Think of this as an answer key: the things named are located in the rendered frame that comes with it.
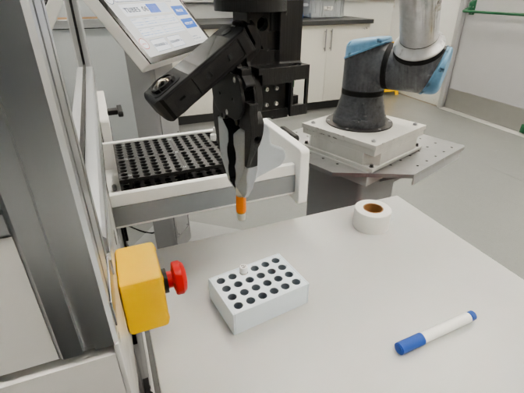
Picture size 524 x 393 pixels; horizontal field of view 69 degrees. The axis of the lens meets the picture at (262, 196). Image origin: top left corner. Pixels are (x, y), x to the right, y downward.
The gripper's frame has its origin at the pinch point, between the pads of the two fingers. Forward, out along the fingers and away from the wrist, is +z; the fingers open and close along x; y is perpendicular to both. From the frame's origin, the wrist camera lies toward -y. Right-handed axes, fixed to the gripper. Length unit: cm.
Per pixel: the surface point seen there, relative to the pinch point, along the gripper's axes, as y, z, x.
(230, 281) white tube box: 0.1, 17.1, 3.1
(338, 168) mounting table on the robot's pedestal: 46, 20, 32
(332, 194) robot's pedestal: 52, 33, 40
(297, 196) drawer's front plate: 19.5, 13.3, 13.9
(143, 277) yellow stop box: -12.8, 5.9, -3.6
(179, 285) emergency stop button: -9.1, 9.1, -3.2
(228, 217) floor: 62, 96, 136
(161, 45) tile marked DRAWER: 23, -4, 103
